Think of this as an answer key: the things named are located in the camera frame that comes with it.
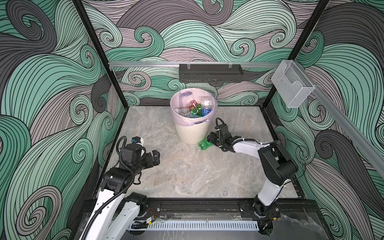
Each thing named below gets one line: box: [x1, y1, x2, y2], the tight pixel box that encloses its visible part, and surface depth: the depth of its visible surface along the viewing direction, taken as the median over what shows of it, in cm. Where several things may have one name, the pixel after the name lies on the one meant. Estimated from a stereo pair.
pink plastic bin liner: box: [170, 88, 218, 127], surface depth 91 cm
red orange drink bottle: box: [188, 100, 198, 111], surface depth 97 cm
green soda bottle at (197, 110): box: [190, 103, 202, 116], surface depth 92 cm
